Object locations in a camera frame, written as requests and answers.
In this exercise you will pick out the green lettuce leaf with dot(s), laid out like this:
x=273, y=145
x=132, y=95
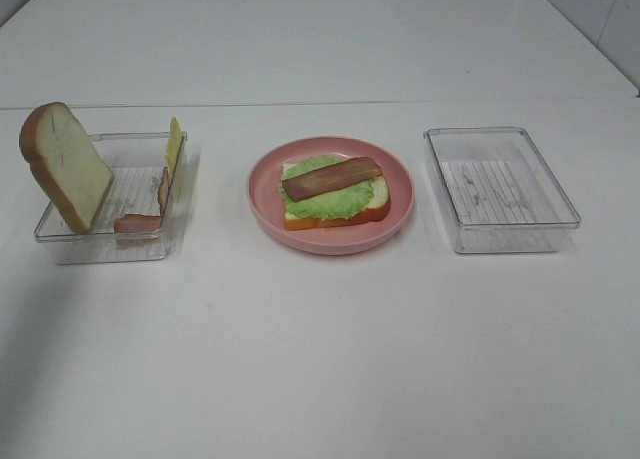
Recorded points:
x=341, y=204

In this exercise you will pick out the bacon strip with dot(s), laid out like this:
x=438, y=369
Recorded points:
x=324, y=173
x=138, y=223

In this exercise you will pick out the bread slice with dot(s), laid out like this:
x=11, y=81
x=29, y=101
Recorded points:
x=65, y=163
x=370, y=214

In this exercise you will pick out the yellow cheese slice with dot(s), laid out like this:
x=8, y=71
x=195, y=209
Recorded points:
x=173, y=147

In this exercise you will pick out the pink round plate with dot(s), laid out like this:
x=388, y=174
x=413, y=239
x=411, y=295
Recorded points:
x=268, y=207

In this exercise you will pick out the clear plastic right bin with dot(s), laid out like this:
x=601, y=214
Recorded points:
x=496, y=192

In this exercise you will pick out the clear plastic bin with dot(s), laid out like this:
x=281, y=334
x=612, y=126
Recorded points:
x=496, y=192
x=137, y=161

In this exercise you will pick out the clear plastic left bin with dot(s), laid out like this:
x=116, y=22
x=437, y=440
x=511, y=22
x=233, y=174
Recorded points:
x=137, y=161

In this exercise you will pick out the upright bread slice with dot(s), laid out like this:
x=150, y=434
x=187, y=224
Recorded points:
x=65, y=163

